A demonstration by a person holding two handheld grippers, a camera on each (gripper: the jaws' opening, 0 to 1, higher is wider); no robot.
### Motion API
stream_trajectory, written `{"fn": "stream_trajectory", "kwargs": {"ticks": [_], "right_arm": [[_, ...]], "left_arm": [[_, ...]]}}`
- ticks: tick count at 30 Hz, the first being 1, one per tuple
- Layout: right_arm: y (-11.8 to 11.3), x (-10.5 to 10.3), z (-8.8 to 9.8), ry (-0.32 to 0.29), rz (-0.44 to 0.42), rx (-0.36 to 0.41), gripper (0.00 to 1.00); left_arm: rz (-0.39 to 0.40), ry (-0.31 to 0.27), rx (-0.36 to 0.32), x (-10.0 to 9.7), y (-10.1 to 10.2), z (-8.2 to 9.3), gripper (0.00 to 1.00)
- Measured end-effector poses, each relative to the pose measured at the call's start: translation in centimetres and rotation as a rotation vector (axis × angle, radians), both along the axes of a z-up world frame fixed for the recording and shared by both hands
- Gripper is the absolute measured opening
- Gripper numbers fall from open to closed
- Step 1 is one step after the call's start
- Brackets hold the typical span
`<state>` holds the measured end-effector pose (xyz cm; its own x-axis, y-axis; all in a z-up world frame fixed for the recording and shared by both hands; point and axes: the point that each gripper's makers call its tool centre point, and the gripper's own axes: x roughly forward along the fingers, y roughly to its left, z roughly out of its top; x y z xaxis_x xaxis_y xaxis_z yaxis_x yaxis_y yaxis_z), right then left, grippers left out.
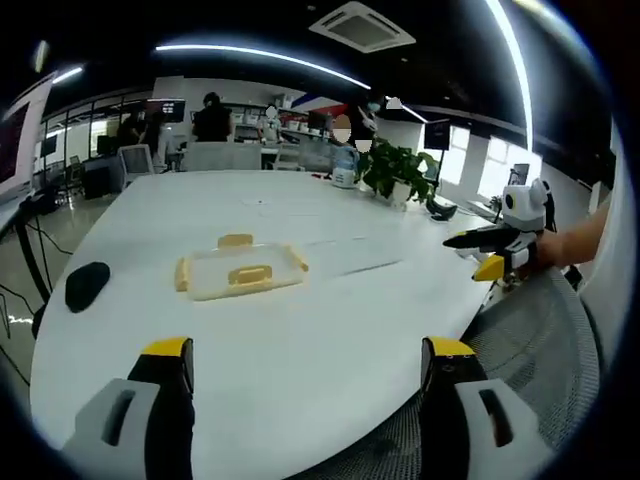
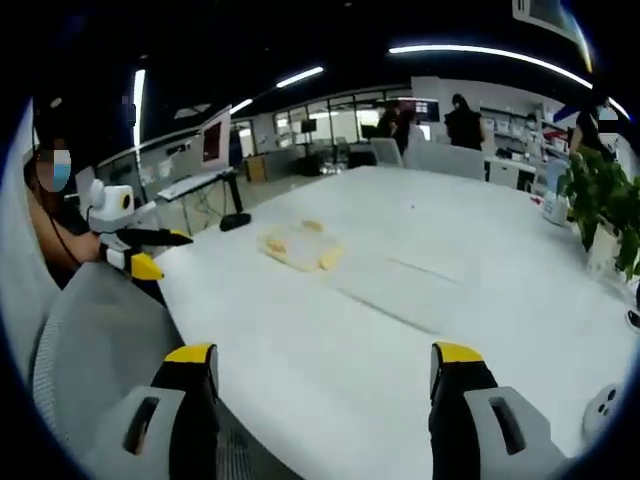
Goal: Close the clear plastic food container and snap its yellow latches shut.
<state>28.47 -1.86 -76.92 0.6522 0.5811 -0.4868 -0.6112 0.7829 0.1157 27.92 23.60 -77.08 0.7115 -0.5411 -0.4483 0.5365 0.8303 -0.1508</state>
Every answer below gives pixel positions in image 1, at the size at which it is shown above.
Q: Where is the person's white shirt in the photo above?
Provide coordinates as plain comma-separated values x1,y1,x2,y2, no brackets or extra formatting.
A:
579,119,639,361

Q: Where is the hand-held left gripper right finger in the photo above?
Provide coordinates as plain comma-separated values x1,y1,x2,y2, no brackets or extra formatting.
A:
419,335,554,480

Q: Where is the white office chair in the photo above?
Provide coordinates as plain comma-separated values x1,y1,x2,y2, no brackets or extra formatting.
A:
118,144,155,190

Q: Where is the clear container with yellow plastic buckle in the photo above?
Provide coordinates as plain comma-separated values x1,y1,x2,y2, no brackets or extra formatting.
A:
174,233,310,302

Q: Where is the dark screen on stand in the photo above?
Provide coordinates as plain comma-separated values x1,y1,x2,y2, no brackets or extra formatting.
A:
422,118,452,151

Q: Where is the ceiling air vent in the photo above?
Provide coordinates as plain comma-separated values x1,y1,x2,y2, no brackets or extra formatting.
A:
308,1,418,54

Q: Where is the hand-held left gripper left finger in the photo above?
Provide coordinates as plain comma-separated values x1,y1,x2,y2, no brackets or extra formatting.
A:
59,337,196,480

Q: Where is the long ceiling light strip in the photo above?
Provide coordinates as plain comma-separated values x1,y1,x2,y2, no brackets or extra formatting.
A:
155,43,372,92

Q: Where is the green potted plant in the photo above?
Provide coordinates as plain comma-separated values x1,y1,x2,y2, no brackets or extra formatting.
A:
358,137,440,205

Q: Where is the small black desk object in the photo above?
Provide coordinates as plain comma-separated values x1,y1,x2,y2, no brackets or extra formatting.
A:
428,196,459,222

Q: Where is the black computer mouse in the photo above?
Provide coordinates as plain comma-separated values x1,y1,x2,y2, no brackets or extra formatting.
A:
64,260,112,314

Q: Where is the grey mesh office chair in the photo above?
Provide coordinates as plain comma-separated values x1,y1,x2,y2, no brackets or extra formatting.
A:
294,267,604,480

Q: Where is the person's right hand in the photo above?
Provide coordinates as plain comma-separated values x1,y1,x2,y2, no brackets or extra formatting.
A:
530,230,570,275

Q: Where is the curved ceiling light strip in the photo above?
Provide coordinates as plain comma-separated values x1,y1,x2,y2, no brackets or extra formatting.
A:
483,0,535,151

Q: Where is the large monitor screen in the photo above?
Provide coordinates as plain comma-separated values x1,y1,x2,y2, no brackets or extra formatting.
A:
0,71,57,204

